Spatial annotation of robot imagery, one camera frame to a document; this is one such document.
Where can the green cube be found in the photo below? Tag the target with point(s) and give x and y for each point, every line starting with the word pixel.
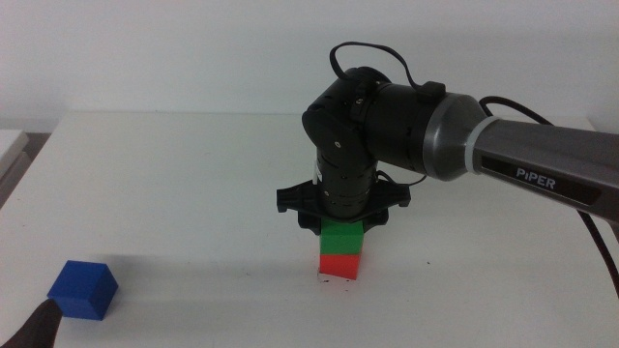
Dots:
pixel 341 239

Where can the red cube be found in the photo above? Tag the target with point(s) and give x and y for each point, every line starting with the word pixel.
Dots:
pixel 338 266

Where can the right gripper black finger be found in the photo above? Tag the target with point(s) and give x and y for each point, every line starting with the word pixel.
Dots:
pixel 312 224
pixel 373 223

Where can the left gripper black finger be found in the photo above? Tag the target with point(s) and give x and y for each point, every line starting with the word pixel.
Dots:
pixel 38 328

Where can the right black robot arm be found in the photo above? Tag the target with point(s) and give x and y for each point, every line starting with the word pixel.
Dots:
pixel 532 145

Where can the blue cube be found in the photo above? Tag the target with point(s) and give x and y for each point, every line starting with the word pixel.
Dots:
pixel 82 290

